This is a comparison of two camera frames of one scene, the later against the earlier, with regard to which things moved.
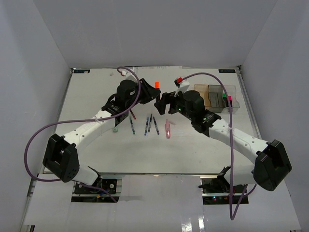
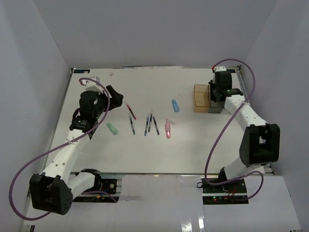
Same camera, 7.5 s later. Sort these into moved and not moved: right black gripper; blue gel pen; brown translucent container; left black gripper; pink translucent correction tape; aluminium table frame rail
Moved: left black gripper; right black gripper
Not moved: blue gel pen; aluminium table frame rail; pink translucent correction tape; brown translucent container
